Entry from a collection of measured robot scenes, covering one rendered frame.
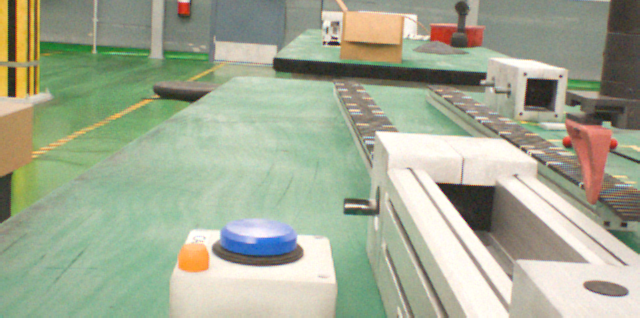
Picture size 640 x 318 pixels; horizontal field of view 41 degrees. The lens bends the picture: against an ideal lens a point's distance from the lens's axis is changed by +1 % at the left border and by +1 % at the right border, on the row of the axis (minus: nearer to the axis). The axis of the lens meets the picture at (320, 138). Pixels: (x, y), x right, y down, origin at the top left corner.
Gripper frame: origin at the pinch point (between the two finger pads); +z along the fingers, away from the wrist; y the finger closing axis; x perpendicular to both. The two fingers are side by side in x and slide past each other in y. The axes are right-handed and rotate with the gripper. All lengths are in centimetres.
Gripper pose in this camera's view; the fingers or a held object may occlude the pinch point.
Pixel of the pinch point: (620, 196)
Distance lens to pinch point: 82.4
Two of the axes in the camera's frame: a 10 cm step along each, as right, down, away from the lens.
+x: -0.4, -1.7, 9.9
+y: 10.0, 0.5, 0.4
